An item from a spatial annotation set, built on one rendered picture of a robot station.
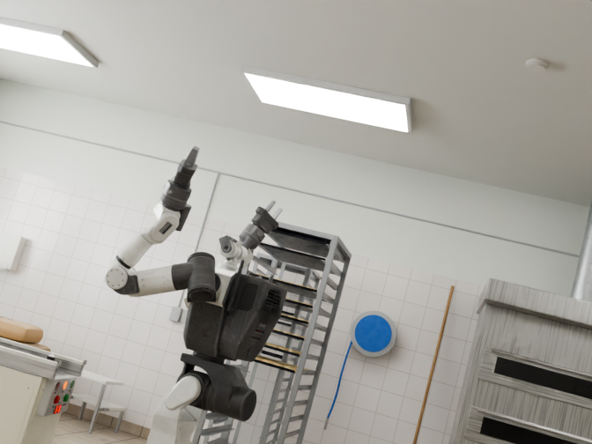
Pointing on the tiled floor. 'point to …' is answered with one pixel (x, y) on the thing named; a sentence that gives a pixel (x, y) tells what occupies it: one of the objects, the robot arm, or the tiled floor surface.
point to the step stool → (99, 399)
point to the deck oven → (527, 370)
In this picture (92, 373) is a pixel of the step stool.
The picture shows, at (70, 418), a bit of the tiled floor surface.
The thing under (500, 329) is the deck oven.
